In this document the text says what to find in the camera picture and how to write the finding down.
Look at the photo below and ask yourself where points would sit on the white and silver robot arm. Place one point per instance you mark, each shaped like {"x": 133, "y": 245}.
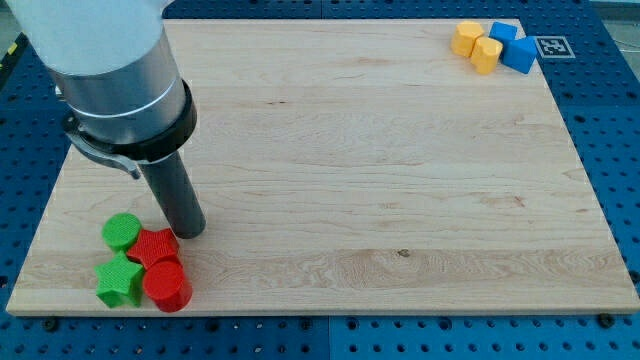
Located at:
{"x": 112, "y": 64}

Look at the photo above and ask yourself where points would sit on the light wooden board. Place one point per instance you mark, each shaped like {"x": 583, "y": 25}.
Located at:
{"x": 352, "y": 167}

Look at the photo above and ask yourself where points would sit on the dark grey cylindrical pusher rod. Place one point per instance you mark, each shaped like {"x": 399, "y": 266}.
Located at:
{"x": 175, "y": 195}

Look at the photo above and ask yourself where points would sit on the red star block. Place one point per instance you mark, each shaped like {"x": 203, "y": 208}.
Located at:
{"x": 153, "y": 247}

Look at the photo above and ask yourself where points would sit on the red cylinder block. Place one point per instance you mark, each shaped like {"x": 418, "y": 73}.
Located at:
{"x": 167, "y": 285}

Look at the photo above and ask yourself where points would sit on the yellow hexagon block left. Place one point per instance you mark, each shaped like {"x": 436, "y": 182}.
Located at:
{"x": 464, "y": 37}

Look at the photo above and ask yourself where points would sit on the yellow hexagon block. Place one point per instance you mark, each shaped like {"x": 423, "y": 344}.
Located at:
{"x": 464, "y": 37}
{"x": 485, "y": 55}

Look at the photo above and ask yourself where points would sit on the green cylinder block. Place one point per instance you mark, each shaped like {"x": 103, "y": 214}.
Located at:
{"x": 121, "y": 231}

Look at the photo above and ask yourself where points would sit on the yellow hexagon block right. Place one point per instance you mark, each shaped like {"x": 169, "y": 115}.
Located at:
{"x": 485, "y": 55}

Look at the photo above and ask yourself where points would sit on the green star block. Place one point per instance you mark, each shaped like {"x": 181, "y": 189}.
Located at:
{"x": 119, "y": 281}

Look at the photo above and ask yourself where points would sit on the blue cube block front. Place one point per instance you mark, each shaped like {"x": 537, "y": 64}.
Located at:
{"x": 519, "y": 54}

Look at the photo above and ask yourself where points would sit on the blue cube block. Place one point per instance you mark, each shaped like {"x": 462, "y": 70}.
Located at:
{"x": 503, "y": 32}
{"x": 519, "y": 54}

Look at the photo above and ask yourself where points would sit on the blue cube block rear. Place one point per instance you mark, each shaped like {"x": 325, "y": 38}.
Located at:
{"x": 503, "y": 32}

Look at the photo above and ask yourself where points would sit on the black white fiducial marker tag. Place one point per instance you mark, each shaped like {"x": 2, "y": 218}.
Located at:
{"x": 554, "y": 47}

